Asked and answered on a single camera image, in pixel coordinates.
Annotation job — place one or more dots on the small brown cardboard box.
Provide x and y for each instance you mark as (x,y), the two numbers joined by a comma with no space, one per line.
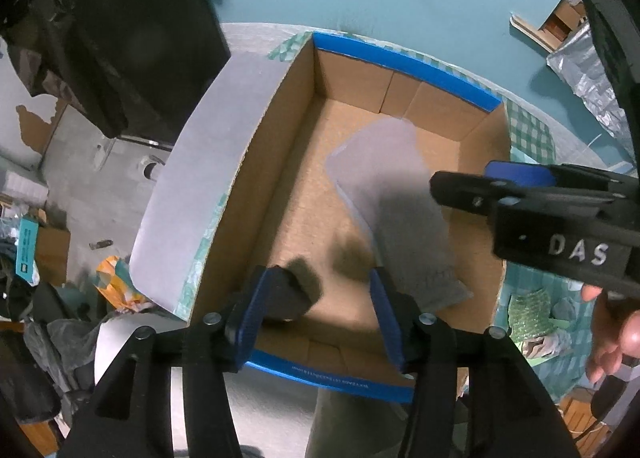
(567,13)

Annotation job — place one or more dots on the wooden strip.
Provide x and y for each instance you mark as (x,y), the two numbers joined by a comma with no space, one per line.
(530,32)

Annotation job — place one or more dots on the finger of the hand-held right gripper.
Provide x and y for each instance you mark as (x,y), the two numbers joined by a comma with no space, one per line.
(520,173)
(460,190)

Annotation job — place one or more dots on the blue printed box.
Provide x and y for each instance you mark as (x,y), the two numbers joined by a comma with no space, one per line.
(27,248)

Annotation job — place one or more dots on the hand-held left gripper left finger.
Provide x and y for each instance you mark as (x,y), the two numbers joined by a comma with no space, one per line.
(252,313)

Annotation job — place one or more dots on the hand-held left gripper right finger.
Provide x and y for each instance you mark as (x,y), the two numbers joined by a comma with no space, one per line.
(387,323)

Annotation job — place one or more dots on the person's right hand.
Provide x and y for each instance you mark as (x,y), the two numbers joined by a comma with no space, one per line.
(612,348)

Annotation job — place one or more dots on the light grey sock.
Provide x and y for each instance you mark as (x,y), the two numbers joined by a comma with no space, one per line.
(390,198)

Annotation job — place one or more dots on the large black object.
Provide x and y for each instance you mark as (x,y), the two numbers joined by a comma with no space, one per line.
(130,23)

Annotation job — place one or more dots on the person's grey pants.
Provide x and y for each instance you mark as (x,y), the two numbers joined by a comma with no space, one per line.
(350,430)

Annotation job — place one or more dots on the green mesh cloth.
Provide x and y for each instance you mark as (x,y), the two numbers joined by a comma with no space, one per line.
(530,313)

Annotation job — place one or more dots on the silver foil bag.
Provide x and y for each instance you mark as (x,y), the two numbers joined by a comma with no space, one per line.
(582,81)

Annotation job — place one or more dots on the wooden crate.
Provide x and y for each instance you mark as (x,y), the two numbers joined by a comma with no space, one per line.
(585,418)

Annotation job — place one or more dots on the cardboard box with blue rim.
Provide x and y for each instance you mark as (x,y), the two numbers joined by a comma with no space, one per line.
(280,198)

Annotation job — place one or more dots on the yellow orange bag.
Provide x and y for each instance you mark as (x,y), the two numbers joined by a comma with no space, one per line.
(117,283)

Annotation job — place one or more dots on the black padded object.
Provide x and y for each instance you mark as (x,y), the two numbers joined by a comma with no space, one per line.
(607,48)

